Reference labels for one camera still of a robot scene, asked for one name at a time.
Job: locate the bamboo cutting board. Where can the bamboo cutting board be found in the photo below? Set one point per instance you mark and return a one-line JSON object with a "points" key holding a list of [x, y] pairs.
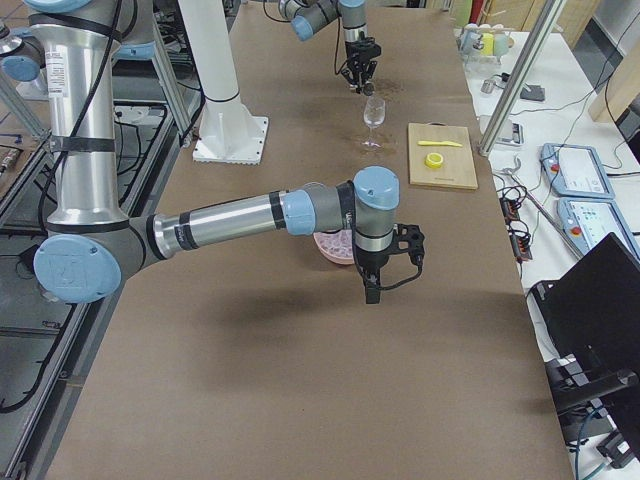
{"points": [[458, 170]]}

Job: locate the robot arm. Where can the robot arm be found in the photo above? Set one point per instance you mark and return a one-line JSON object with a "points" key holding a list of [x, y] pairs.
{"points": [[309, 17], [98, 192]]}

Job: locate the aluminium frame post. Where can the aluminium frame post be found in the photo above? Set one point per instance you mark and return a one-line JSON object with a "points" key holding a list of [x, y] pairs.
{"points": [[533, 46]]}

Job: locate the black monitor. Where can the black monitor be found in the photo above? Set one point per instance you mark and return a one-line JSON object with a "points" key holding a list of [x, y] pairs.
{"points": [[592, 313]]}

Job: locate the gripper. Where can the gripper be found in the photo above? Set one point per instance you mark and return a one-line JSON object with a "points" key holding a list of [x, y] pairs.
{"points": [[370, 259], [361, 52]]}

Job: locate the steel jigger cup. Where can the steel jigger cup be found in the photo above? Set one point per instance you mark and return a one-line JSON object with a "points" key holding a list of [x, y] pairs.
{"points": [[368, 89]]}

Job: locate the pink bowl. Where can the pink bowl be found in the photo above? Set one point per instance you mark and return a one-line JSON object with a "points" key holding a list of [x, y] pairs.
{"points": [[339, 261]]}

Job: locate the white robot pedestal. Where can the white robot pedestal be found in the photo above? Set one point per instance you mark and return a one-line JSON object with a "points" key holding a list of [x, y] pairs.
{"points": [[227, 132]]}

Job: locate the ice cubes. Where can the ice cubes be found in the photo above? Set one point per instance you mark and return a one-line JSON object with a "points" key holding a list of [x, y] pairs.
{"points": [[336, 245]]}

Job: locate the clear wine glass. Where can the clear wine glass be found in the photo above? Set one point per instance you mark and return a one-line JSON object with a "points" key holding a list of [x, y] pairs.
{"points": [[373, 116]]}

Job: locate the upper teach pendant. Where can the upper teach pendant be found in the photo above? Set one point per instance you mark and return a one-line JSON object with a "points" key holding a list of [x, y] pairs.
{"points": [[587, 221]]}

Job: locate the yellow plastic knife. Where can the yellow plastic knife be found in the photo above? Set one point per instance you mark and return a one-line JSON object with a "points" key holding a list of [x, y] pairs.
{"points": [[445, 143]]}

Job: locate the yellow lemon slice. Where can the yellow lemon slice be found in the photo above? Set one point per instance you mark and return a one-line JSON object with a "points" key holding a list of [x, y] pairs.
{"points": [[434, 160]]}

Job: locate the small steel cup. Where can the small steel cup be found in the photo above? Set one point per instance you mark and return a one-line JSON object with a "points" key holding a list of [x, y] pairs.
{"points": [[489, 86]]}

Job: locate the yellow plastic cup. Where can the yellow plastic cup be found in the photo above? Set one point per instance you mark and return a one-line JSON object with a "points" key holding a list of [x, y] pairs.
{"points": [[486, 44]]}

